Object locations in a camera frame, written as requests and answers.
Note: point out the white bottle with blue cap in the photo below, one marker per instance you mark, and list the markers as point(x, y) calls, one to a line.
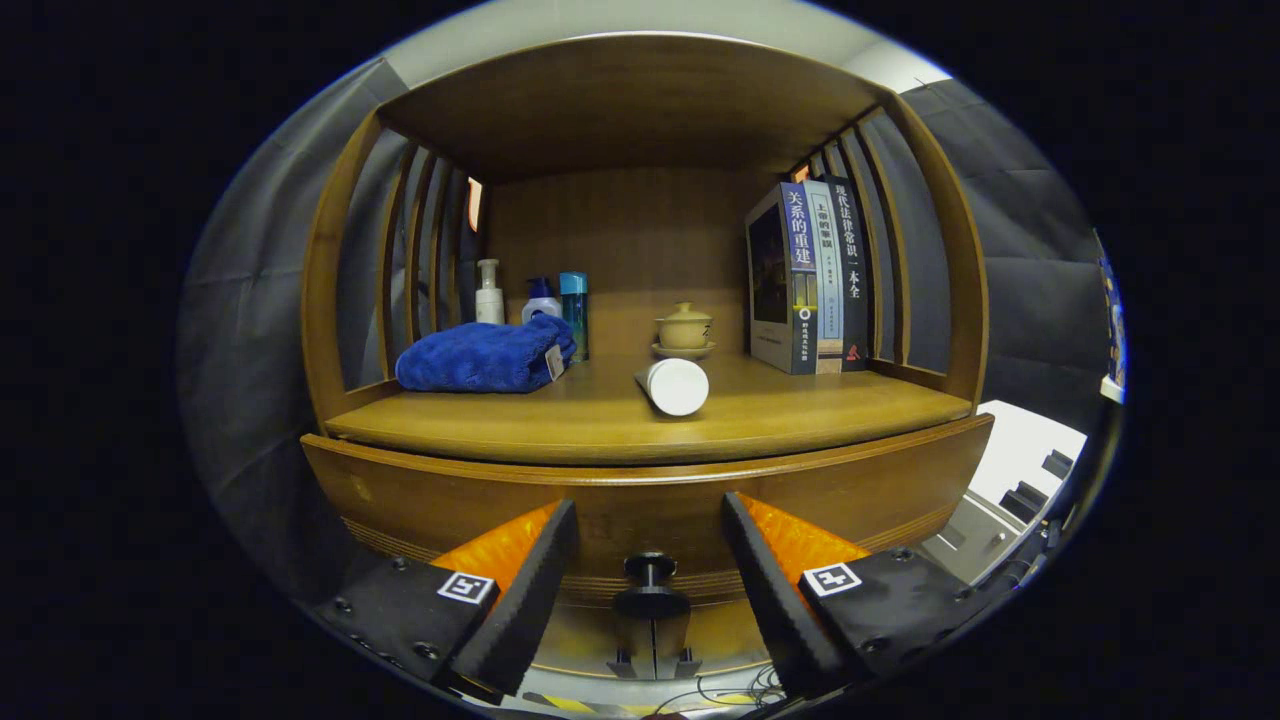
point(541, 305)

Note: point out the tan lidded teacup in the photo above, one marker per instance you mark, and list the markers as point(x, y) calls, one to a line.
point(684, 327)

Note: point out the white tube with green print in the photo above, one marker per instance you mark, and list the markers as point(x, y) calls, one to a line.
point(678, 388)

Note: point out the black spine book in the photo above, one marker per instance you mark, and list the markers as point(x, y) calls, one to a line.
point(853, 270)

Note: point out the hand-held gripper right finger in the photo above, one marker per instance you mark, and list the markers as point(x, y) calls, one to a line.
point(775, 590)

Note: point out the blue towel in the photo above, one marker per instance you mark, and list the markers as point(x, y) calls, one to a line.
point(480, 355)

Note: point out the white side unit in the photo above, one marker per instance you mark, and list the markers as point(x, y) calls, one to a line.
point(1020, 445)

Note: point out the blue translucent bottle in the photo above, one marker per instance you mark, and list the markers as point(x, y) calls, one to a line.
point(575, 310)

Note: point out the wooden countertop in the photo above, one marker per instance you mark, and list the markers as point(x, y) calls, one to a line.
point(780, 415)

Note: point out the white wall shelf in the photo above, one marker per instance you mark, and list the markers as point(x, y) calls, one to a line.
point(1112, 390)

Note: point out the white pump bottle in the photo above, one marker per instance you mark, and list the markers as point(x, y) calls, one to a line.
point(490, 300)

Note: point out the wooden drawer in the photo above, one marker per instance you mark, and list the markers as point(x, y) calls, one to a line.
point(650, 500)

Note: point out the black drawer knob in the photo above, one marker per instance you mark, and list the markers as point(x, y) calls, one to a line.
point(650, 600)

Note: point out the wooden cabinet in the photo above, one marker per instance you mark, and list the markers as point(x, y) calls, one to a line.
point(630, 110)

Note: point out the grey spine book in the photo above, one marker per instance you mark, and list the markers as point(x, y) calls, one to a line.
point(828, 280)

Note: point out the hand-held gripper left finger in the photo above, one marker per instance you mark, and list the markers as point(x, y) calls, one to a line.
point(525, 590)

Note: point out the blue spine book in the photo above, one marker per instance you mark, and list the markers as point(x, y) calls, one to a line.
point(775, 280)

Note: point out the tan saucer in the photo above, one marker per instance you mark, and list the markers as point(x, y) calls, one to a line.
point(684, 352)

